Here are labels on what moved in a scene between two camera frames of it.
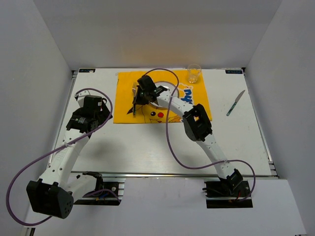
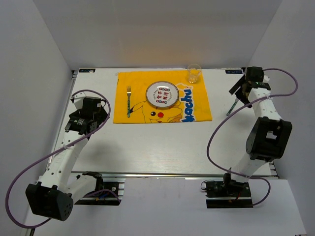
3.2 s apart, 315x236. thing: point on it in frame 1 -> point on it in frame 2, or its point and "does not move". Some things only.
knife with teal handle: x=235 y=102 does not move
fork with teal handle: x=134 y=90 -> x=128 y=91
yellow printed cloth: x=193 y=93 does not move
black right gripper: x=138 y=101 -> x=239 y=83
